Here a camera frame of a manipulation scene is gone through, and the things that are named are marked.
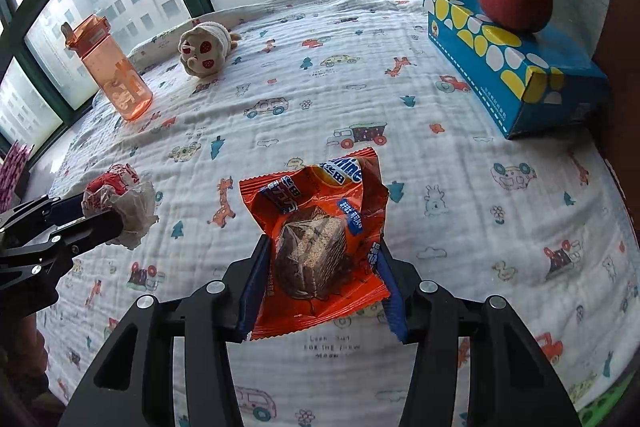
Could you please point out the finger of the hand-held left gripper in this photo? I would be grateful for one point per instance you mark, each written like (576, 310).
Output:
(55, 209)
(92, 232)

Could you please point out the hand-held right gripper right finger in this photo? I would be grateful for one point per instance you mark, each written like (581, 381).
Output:
(395, 302)

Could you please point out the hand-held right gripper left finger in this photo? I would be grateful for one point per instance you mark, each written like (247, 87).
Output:
(252, 292)

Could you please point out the red white wrapper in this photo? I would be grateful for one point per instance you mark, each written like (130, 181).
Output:
(132, 204)

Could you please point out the orange snack packet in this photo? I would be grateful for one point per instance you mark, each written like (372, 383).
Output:
(310, 207)

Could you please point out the pink patterned packet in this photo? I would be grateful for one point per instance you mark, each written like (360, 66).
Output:
(12, 172)

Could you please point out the orange water bottle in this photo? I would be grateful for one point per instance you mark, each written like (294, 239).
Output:
(117, 77)

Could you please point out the printed blanket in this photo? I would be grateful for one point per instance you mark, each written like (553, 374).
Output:
(350, 117)

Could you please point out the beige plush toy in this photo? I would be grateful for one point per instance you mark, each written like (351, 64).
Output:
(205, 49)

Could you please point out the blue tissue box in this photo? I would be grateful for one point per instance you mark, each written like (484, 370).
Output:
(500, 57)

